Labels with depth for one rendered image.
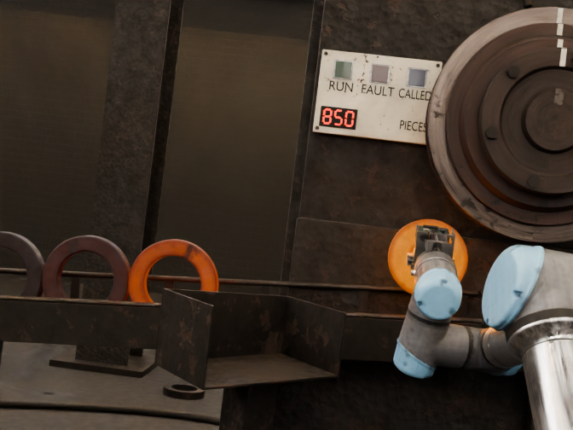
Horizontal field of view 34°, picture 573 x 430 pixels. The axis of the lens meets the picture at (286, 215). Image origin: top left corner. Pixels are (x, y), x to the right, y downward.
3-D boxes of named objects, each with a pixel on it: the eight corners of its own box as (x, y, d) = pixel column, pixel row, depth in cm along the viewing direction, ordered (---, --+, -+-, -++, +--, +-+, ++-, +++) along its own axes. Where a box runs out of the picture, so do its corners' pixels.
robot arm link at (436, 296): (408, 318, 154) (422, 271, 151) (406, 295, 164) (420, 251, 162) (454, 331, 153) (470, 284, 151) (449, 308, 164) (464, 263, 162)
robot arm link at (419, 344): (457, 386, 160) (477, 329, 157) (397, 378, 157) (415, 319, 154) (442, 364, 167) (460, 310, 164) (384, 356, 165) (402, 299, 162)
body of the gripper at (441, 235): (454, 227, 177) (460, 245, 165) (449, 270, 179) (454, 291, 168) (414, 223, 178) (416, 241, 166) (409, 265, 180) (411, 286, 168)
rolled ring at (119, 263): (130, 237, 195) (133, 236, 198) (43, 234, 196) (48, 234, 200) (126, 326, 195) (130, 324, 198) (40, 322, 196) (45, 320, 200)
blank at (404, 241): (386, 220, 189) (387, 220, 186) (464, 218, 188) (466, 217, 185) (389, 297, 189) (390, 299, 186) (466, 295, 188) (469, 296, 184)
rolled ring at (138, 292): (118, 251, 194) (123, 251, 198) (140, 338, 194) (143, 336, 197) (204, 230, 193) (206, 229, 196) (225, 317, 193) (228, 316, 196)
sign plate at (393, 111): (313, 132, 205) (322, 50, 205) (431, 145, 203) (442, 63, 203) (312, 131, 203) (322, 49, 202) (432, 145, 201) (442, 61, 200)
